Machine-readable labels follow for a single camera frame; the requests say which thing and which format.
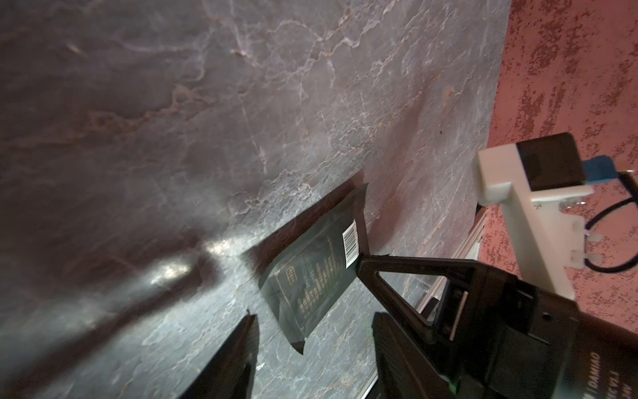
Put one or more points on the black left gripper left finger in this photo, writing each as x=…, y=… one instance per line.
x=231, y=372

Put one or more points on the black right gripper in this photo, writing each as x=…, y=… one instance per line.
x=492, y=335

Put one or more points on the black tea bag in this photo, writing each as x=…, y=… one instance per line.
x=308, y=277

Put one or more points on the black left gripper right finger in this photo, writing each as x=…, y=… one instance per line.
x=403, y=371

